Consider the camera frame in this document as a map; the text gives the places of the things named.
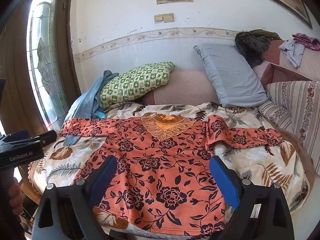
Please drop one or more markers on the orange floral shirt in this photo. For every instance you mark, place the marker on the orange floral shirt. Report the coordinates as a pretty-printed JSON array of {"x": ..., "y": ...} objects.
[{"x": 162, "y": 170}]

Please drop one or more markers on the wooden door with patterned glass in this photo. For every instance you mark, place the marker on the wooden door with patterned glass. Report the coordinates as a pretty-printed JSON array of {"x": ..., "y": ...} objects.
[{"x": 42, "y": 55}]

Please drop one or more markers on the green checked pillow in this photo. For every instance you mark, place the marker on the green checked pillow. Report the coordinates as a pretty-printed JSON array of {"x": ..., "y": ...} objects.
[{"x": 135, "y": 82}]

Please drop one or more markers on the leaf print fleece blanket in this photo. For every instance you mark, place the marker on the leaf print fleece blanket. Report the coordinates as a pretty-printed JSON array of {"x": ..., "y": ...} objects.
[{"x": 250, "y": 160}]

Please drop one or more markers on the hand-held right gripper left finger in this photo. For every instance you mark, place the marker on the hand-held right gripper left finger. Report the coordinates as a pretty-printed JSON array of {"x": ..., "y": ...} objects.
[{"x": 105, "y": 175}]

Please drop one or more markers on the grey-blue pillow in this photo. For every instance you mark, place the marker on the grey-blue pillow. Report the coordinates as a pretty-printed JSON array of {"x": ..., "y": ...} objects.
[{"x": 230, "y": 75}]

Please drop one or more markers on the pink sofa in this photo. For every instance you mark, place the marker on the pink sofa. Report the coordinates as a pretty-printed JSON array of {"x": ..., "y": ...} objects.
[{"x": 275, "y": 72}]

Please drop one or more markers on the olive cloth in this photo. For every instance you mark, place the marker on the olive cloth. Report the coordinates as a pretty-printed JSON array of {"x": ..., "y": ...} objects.
[{"x": 266, "y": 33}]

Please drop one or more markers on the grey-blue knit sweater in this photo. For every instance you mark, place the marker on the grey-blue knit sweater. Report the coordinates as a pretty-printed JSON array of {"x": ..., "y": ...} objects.
[{"x": 87, "y": 100}]

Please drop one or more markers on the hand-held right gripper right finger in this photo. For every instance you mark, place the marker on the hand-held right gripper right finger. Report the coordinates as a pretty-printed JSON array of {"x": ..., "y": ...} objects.
[{"x": 225, "y": 180}]

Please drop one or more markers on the person's left hand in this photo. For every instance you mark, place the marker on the person's left hand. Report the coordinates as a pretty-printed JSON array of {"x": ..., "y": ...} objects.
[{"x": 16, "y": 195}]

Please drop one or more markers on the striped floral sofa cushion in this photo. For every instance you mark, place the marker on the striped floral sofa cushion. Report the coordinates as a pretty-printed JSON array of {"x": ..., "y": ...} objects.
[{"x": 295, "y": 110}]

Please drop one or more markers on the magenta cloth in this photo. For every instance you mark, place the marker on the magenta cloth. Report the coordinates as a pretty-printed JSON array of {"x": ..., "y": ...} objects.
[{"x": 307, "y": 41}]

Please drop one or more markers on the beige wall switch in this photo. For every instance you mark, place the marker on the beige wall switch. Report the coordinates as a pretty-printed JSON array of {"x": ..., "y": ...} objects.
[
  {"x": 158, "y": 18},
  {"x": 169, "y": 17}
]

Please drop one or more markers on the pink bed sheet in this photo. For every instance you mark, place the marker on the pink bed sheet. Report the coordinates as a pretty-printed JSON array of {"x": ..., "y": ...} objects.
[{"x": 185, "y": 87}]

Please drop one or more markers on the grey cloth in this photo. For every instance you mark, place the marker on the grey cloth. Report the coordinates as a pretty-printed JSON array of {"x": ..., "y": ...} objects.
[{"x": 292, "y": 51}]

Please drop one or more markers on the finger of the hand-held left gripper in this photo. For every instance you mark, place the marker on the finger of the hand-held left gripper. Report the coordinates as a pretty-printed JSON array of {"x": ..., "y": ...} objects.
[{"x": 46, "y": 137}]

